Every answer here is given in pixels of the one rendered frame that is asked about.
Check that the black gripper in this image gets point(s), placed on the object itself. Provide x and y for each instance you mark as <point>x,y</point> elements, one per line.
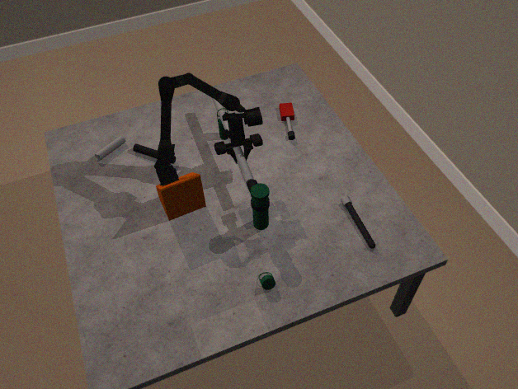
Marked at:
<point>238,139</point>

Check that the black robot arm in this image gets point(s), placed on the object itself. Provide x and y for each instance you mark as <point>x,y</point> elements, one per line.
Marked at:
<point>165,171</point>

